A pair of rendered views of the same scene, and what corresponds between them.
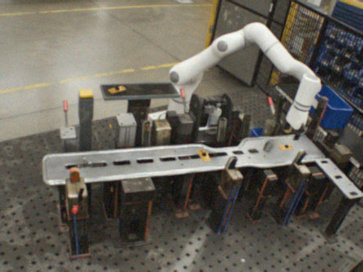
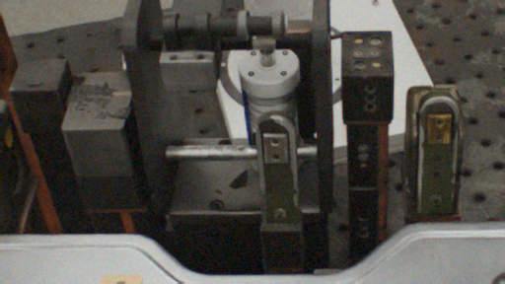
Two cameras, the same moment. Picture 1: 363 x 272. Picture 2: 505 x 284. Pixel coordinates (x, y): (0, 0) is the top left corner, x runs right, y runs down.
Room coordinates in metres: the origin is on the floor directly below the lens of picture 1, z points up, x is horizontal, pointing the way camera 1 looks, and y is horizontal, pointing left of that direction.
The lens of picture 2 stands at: (1.01, -0.51, 1.67)
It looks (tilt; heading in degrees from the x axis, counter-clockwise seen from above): 44 degrees down; 27
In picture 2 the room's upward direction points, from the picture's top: 2 degrees counter-clockwise
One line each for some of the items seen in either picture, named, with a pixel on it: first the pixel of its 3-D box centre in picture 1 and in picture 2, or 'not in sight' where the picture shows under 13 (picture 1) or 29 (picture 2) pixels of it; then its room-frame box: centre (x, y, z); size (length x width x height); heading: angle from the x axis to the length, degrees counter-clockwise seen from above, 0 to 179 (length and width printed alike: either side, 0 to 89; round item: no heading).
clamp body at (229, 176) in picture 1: (224, 200); not in sight; (1.22, -0.25, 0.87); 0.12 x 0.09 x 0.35; 25
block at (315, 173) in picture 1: (306, 193); not in sight; (1.41, -0.69, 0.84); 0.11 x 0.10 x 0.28; 25
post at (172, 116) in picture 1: (166, 146); (81, 209); (1.51, 0.06, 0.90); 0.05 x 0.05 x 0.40; 25
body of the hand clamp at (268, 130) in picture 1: (264, 147); not in sight; (1.70, -0.47, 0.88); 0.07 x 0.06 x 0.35; 25
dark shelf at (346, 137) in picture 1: (325, 120); not in sight; (1.92, -0.85, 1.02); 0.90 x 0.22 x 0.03; 25
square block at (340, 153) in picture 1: (330, 175); not in sight; (1.55, -0.84, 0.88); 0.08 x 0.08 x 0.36; 25
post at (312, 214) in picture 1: (319, 192); not in sight; (1.44, -0.76, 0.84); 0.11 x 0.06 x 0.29; 25
